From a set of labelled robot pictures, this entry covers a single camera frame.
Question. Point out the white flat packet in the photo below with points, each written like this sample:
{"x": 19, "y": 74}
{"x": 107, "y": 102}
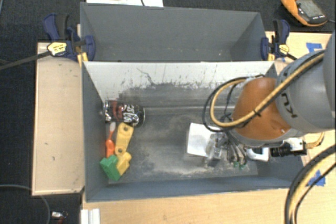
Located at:
{"x": 198, "y": 139}

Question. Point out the yellow flat toy wrench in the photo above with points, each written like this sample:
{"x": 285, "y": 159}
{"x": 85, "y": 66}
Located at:
{"x": 124, "y": 137}

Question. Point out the yellow toy block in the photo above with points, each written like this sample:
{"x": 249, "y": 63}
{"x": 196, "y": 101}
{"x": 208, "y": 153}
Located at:
{"x": 124, "y": 164}

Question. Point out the crushed dark soda can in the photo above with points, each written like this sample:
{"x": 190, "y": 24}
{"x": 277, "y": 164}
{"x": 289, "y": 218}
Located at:
{"x": 123, "y": 112}

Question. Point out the orange toothbrush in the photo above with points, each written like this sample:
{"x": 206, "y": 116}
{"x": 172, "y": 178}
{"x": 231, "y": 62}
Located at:
{"x": 110, "y": 145}

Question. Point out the green toy block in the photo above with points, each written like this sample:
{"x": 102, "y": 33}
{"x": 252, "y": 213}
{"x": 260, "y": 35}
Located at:
{"x": 110, "y": 166}

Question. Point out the grey metal bin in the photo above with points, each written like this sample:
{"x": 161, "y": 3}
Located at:
{"x": 168, "y": 34}

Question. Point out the pale wood board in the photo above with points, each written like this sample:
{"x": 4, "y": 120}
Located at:
{"x": 57, "y": 123}

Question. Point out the black cylinder on white bracket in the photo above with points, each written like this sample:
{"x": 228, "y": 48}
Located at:
{"x": 282, "y": 151}

